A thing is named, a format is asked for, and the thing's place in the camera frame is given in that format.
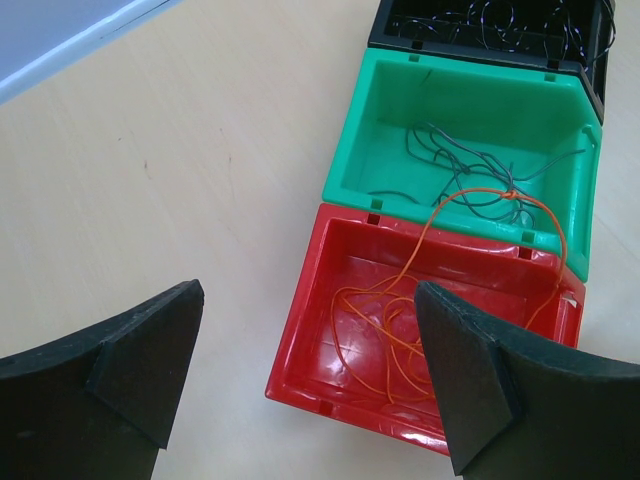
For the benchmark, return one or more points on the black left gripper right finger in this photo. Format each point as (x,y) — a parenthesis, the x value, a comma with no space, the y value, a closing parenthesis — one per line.
(515,405)

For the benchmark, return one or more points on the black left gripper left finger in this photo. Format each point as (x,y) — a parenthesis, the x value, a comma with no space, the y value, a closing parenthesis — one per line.
(100,403)

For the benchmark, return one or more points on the red plastic bin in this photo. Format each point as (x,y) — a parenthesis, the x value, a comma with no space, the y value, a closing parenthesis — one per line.
(351,348)

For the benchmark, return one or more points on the green plastic bin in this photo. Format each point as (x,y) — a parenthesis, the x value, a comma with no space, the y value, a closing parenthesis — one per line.
(498,152)

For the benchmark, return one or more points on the black plastic bin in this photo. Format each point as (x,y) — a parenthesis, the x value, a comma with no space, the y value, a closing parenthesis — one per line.
(553,36)

